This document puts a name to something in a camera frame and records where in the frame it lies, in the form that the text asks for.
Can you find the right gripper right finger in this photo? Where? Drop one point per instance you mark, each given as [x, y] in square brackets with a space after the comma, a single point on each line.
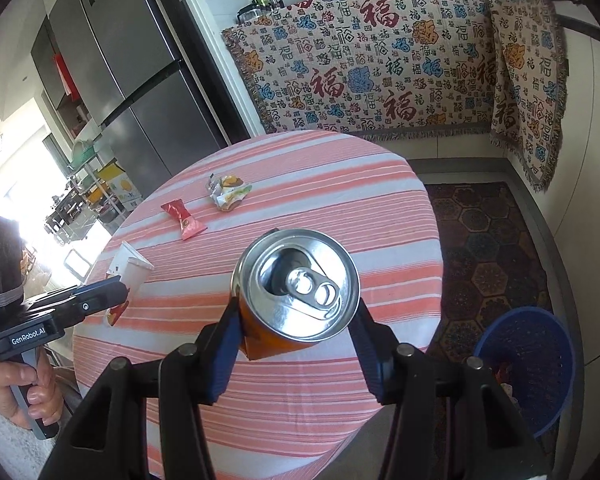
[486, 437]

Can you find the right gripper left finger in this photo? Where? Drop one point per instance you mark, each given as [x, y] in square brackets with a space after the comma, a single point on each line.
[106, 437]

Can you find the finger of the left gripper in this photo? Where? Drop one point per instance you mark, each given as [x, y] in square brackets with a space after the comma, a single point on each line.
[67, 307]

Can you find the white red paper cup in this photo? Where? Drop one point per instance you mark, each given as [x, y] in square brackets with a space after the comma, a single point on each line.
[133, 270]

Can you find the small red candy wrapper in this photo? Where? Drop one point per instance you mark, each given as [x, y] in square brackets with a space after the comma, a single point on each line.
[189, 226]

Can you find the yellow silver snack wrapper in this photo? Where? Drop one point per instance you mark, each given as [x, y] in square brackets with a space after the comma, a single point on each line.
[228, 191]

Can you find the orange soda can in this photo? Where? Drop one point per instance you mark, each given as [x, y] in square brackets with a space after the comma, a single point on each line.
[295, 288]

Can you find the white fleece sleeve forearm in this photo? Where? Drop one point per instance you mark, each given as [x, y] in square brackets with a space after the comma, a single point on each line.
[22, 455]

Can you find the blue plastic trash basket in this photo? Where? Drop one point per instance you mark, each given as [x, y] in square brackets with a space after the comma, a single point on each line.
[534, 351]

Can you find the person's left hand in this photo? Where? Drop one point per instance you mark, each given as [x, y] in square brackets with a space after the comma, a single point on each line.
[45, 402]

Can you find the green metal shelf rack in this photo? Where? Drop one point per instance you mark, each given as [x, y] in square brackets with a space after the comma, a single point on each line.
[89, 197]

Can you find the yellow green cardboard box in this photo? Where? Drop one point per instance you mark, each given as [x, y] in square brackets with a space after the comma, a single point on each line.
[121, 185]

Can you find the dark hexagon pattern rug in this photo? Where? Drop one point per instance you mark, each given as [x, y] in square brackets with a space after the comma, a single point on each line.
[490, 267]

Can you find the grey refrigerator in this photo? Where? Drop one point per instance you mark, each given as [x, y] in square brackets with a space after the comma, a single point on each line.
[148, 79]

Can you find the patterned fu character blanket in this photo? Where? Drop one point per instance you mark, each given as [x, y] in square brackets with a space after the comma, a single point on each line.
[392, 69]

